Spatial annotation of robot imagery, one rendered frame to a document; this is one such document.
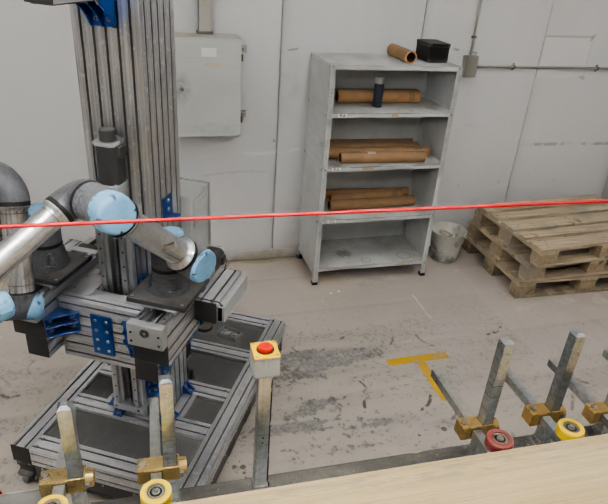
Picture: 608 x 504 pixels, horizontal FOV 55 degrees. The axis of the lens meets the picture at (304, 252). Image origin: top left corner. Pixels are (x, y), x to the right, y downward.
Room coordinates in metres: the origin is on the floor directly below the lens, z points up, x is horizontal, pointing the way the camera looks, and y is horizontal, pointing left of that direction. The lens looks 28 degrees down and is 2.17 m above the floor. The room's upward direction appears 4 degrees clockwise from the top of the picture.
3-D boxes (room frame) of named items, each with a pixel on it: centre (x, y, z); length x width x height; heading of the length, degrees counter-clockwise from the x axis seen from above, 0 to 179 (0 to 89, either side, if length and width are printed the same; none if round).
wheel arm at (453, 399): (1.48, -0.57, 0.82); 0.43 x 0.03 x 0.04; 16
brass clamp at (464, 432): (1.43, -0.61, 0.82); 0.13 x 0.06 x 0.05; 106
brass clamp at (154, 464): (1.15, 0.35, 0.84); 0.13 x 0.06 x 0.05; 106
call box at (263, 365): (1.23, 0.08, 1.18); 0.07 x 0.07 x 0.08; 16
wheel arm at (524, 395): (1.55, -0.81, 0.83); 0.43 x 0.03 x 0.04; 16
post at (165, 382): (1.16, 0.33, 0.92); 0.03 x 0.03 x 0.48; 16
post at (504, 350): (1.43, -0.63, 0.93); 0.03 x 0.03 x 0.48; 16
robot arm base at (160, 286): (1.79, 0.48, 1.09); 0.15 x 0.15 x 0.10
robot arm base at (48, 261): (1.89, 0.96, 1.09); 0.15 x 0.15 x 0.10
